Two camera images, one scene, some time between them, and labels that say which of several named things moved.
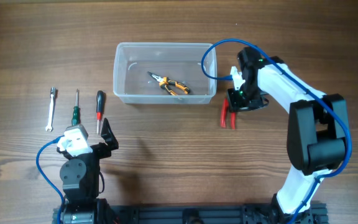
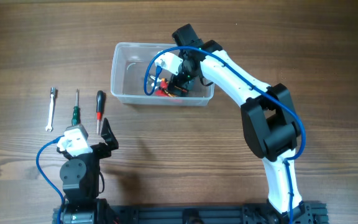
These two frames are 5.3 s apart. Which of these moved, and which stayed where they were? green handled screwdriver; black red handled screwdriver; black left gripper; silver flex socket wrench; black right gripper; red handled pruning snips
Moved: black right gripper; red handled pruning snips
Stayed: silver flex socket wrench; green handled screwdriver; black left gripper; black red handled screwdriver
